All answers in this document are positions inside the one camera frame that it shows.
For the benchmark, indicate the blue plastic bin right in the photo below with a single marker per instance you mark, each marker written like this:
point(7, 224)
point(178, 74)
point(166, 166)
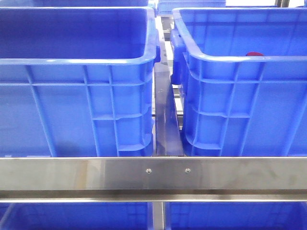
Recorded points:
point(235, 105)

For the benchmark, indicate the blue bin lower left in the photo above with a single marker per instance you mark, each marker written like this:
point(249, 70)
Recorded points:
point(78, 216)

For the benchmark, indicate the blue bin rear right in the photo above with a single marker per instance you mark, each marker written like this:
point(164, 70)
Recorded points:
point(165, 7)

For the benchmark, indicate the red push button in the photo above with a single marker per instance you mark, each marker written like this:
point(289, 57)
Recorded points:
point(254, 54)

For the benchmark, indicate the blue bin rear left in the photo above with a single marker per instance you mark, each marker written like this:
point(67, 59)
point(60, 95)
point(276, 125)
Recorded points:
point(77, 3)

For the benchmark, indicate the blue plastic bin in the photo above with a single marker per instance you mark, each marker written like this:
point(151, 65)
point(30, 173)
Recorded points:
point(235, 105)
point(77, 81)

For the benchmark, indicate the blue plastic bin left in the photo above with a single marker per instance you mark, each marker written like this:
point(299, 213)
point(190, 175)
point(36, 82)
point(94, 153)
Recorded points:
point(77, 81)

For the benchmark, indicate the stainless steel front rail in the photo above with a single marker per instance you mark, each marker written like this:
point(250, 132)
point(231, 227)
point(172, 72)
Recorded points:
point(150, 179)

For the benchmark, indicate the blue bin lower right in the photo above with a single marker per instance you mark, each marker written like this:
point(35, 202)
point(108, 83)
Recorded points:
point(237, 216)

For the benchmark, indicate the steel centre divider rail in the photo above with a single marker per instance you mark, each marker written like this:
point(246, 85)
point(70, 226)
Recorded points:
point(167, 135)

